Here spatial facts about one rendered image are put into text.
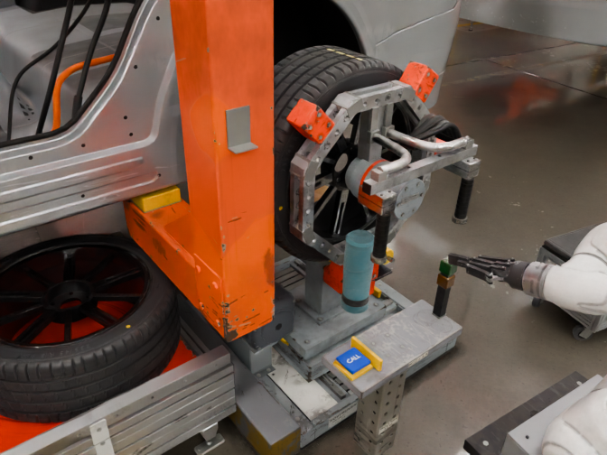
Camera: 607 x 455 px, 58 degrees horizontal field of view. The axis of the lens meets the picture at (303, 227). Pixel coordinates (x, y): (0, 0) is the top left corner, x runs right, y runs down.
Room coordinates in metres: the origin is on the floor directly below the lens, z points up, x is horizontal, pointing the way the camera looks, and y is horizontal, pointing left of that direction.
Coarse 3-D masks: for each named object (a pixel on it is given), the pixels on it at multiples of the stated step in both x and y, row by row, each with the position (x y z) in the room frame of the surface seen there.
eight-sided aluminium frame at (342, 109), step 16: (352, 96) 1.43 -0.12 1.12; (368, 96) 1.43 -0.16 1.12; (384, 96) 1.47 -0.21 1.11; (400, 96) 1.51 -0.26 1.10; (416, 96) 1.55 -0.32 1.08; (336, 112) 1.43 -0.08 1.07; (352, 112) 1.39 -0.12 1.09; (416, 112) 1.56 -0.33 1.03; (336, 128) 1.36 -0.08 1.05; (304, 144) 1.36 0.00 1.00; (320, 144) 1.33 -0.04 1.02; (304, 160) 1.32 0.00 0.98; (320, 160) 1.33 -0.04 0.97; (416, 160) 1.65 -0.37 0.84; (304, 176) 1.30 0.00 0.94; (304, 192) 1.30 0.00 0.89; (304, 208) 1.30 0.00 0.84; (304, 224) 1.30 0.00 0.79; (400, 224) 1.56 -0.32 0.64; (304, 240) 1.30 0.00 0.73; (320, 240) 1.34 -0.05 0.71; (336, 256) 1.39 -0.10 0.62
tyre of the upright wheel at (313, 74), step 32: (288, 64) 1.59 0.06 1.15; (320, 64) 1.54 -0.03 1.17; (352, 64) 1.52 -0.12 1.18; (384, 64) 1.59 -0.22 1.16; (288, 96) 1.46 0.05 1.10; (320, 96) 1.43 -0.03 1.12; (288, 128) 1.37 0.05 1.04; (288, 160) 1.37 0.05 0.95; (288, 224) 1.37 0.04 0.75; (320, 256) 1.45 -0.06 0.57
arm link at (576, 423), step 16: (592, 400) 0.79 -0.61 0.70; (560, 416) 0.81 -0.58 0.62; (576, 416) 0.77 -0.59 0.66; (592, 416) 0.75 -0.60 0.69; (560, 432) 0.76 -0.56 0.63; (576, 432) 0.74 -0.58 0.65; (592, 432) 0.73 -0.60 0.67; (544, 448) 0.76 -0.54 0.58; (560, 448) 0.73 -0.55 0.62; (576, 448) 0.71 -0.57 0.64; (592, 448) 0.71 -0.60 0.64
